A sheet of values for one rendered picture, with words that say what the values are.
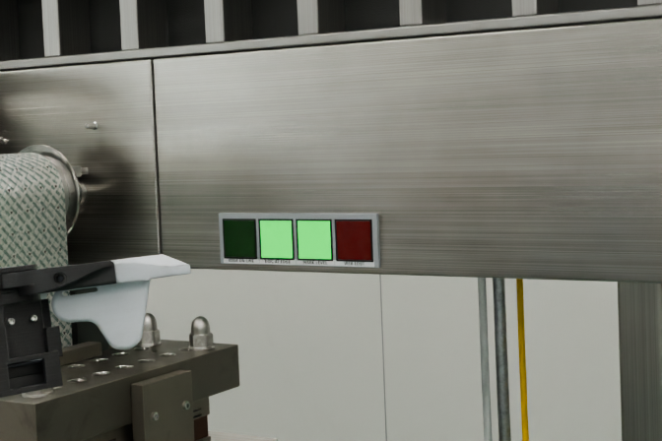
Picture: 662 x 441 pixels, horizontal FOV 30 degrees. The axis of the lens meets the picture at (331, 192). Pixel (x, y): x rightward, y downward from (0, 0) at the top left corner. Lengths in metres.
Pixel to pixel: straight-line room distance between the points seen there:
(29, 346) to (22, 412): 0.66
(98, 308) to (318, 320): 3.62
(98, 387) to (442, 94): 0.55
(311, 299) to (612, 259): 3.03
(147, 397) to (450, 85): 0.54
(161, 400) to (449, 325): 2.64
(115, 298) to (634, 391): 0.96
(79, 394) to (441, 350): 2.78
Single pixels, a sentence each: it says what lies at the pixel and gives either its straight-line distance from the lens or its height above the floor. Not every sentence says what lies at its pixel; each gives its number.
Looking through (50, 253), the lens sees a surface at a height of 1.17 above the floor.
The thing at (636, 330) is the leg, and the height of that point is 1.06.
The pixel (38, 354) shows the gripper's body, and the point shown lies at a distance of 0.82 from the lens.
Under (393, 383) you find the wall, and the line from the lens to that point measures 4.32.
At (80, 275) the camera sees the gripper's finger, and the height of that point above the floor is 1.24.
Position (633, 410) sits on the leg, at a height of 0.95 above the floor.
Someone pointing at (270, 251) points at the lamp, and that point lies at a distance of 1.67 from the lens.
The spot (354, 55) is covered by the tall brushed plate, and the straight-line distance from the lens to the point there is 1.59.
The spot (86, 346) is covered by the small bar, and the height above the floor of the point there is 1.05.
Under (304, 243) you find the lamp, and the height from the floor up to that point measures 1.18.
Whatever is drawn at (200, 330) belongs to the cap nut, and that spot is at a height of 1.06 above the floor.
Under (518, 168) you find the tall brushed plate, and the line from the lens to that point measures 1.49.
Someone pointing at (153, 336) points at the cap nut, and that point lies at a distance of 1.80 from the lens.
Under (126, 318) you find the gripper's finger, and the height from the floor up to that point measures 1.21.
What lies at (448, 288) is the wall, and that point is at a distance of 4.16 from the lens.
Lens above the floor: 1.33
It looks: 3 degrees down
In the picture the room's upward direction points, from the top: 2 degrees counter-clockwise
